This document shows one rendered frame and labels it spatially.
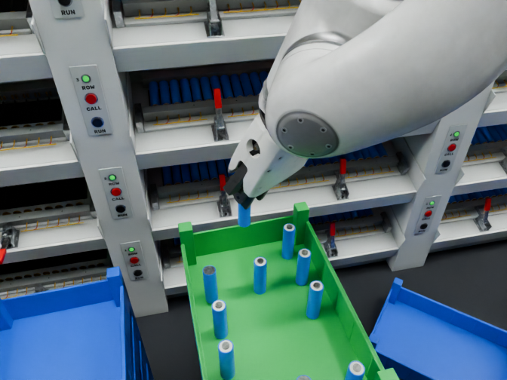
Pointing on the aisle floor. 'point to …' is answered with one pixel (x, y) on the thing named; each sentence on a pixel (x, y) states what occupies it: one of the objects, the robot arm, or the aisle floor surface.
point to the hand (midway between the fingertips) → (251, 188)
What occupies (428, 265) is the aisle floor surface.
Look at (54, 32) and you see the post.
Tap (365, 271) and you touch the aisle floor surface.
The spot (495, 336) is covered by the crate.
